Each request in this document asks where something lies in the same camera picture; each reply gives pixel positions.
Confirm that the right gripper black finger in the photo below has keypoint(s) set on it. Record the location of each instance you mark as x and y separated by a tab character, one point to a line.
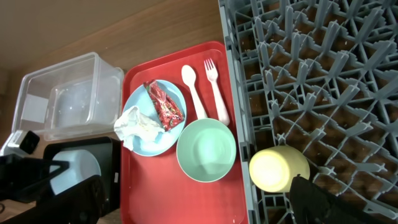
312	204

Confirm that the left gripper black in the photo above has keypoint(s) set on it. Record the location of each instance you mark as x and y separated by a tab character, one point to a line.
23	179

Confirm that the yellow plastic cup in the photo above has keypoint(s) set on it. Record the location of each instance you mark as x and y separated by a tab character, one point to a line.
273	169

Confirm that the small light blue bowl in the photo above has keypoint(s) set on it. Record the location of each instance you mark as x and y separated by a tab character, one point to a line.
82	165

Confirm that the green plastic bowl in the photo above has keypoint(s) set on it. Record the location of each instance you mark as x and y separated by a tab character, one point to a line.
206	150

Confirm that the white napkin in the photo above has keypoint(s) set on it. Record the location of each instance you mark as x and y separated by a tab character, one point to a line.
133	123

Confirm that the red snack wrapper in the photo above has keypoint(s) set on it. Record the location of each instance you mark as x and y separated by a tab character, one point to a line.
167	110

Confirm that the black waste tray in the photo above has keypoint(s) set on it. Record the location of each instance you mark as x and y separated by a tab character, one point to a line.
107	151

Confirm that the grey dishwasher rack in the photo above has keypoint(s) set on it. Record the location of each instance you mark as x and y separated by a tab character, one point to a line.
320	76

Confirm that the clear plastic bin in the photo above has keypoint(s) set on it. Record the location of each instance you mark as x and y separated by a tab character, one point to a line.
75	98

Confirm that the red plastic tray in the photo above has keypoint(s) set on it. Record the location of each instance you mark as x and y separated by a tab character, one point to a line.
155	189

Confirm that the large light blue plate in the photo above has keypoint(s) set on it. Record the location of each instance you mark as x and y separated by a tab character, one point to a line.
163	141

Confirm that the pink plastic fork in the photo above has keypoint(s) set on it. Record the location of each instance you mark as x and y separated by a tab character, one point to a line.
212	76

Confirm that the white plastic spoon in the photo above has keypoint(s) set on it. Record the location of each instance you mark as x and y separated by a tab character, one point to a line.
189	78

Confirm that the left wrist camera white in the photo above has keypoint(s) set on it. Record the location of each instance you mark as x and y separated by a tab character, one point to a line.
22	143

